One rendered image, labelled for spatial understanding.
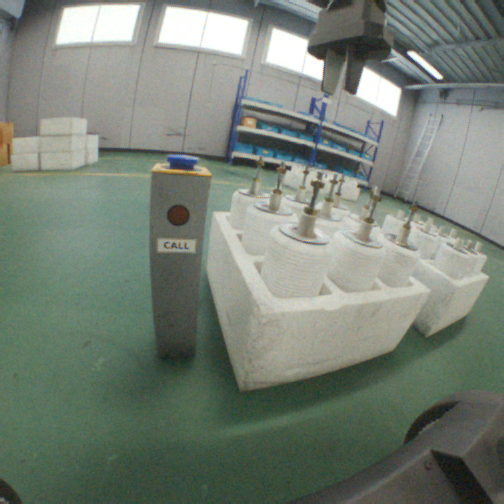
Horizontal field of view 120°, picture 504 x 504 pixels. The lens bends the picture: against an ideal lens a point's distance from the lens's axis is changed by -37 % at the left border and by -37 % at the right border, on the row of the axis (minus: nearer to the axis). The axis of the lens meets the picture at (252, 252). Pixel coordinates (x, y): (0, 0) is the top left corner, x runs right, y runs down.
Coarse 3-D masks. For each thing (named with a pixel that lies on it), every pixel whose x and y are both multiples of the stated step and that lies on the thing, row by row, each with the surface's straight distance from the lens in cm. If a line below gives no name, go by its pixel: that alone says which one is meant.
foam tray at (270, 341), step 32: (224, 224) 51; (224, 256) 45; (256, 256) 39; (224, 288) 45; (256, 288) 31; (384, 288) 44; (416, 288) 52; (224, 320) 46; (256, 320) 29; (288, 320) 30; (320, 320) 33; (352, 320) 38; (384, 320) 46; (256, 352) 32; (288, 352) 35; (320, 352) 40; (352, 352) 47; (384, 352) 59; (256, 384) 40
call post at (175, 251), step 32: (160, 192) 27; (192, 192) 27; (160, 224) 29; (192, 224) 29; (160, 256) 30; (192, 256) 30; (160, 288) 33; (192, 288) 33; (160, 320) 37; (192, 320) 37; (160, 352) 43; (192, 352) 43
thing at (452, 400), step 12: (456, 396) 37; (468, 396) 36; (480, 396) 36; (492, 396) 36; (432, 408) 37; (444, 408) 36; (420, 420) 39; (432, 420) 38; (408, 432) 41; (420, 432) 39
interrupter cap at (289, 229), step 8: (280, 224) 33; (288, 224) 35; (296, 224) 36; (288, 232) 31; (296, 232) 33; (320, 232) 35; (296, 240) 30; (304, 240) 29; (312, 240) 30; (320, 240) 31; (328, 240) 32
